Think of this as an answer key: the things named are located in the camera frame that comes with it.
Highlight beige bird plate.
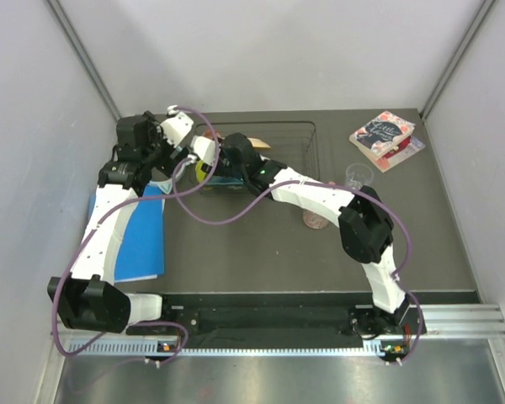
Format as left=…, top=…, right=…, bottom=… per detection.
left=248, top=137, right=271, bottom=150

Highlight lime green bowl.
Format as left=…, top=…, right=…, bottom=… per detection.
left=194, top=161, right=210, bottom=183

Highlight black wire dish rack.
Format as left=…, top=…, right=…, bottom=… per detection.
left=186, top=120, right=320, bottom=194

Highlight pink floral mug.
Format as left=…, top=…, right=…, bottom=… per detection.
left=302, top=210, right=330, bottom=230

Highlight teal scalloped plate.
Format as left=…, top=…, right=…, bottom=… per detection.
left=205, top=176, right=243, bottom=190

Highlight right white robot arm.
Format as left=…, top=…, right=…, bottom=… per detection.
left=215, top=133, right=409, bottom=333

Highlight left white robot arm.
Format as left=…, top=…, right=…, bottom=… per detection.
left=47, top=107, right=193, bottom=334

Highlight teal cat-ear headphones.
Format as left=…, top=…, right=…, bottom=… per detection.
left=149, top=179, right=173, bottom=194

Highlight blue folder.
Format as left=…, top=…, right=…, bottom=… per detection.
left=72, top=185, right=165, bottom=284

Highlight clear plastic cup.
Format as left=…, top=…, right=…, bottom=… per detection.
left=344, top=163, right=374, bottom=190

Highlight floral cover book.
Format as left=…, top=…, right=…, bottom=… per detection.
left=349, top=110, right=416, bottom=160

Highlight lower pink book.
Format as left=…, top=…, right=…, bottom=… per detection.
left=374, top=136, right=426, bottom=173

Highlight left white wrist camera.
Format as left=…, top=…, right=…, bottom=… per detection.
left=160, top=105, right=194, bottom=148

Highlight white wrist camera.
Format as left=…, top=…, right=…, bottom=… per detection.
left=185, top=136, right=216, bottom=170
left=160, top=105, right=194, bottom=148

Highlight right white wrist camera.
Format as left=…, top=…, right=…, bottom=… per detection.
left=185, top=136, right=216, bottom=170

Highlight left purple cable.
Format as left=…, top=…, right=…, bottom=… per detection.
left=52, top=108, right=226, bottom=367

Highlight purple cable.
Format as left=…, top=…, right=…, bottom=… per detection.
left=52, top=108, right=226, bottom=367
left=171, top=155, right=424, bottom=366

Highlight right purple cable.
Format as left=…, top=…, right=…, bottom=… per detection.
left=171, top=155, right=424, bottom=366

